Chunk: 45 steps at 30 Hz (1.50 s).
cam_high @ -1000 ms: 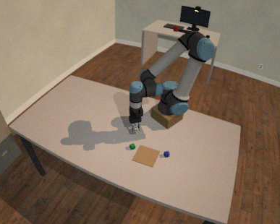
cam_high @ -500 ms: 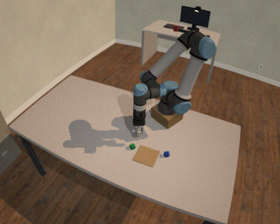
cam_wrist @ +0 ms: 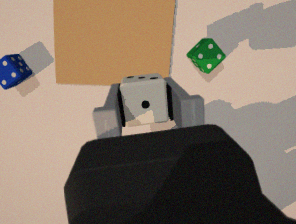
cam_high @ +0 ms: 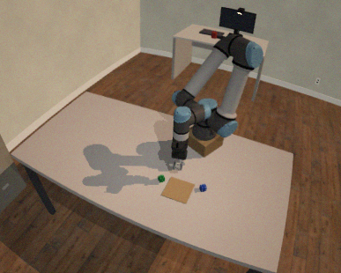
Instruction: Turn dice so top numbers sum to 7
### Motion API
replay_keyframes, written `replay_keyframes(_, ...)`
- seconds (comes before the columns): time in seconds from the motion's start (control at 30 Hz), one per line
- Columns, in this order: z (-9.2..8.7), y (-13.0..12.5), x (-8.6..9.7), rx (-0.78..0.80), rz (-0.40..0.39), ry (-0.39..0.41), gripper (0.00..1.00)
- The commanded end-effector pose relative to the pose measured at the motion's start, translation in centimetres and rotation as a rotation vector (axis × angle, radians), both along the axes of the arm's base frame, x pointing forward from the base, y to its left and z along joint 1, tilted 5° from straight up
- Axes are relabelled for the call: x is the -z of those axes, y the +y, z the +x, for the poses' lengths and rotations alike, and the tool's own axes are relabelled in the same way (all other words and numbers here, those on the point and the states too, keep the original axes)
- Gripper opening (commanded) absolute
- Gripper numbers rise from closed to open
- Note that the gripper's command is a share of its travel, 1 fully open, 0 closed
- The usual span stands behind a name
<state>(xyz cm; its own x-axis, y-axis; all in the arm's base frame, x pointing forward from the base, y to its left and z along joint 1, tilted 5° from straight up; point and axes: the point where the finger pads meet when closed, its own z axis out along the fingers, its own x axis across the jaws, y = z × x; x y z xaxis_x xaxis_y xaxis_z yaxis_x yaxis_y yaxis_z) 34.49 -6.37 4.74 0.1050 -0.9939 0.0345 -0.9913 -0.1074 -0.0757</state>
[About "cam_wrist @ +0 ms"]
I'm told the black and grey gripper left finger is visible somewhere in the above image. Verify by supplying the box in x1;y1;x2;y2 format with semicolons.
92;83;126;139

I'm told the blue die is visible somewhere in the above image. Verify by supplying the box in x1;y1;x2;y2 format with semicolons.
0;54;32;90

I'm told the green die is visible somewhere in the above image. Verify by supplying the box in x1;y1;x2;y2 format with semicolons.
187;38;226;74

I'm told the tan square mat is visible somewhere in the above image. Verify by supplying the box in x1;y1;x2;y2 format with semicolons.
53;0;175;85

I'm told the beige die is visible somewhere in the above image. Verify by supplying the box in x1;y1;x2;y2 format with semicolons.
120;73;169;127

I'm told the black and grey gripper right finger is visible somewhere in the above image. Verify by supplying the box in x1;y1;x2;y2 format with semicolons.
164;77;205;128

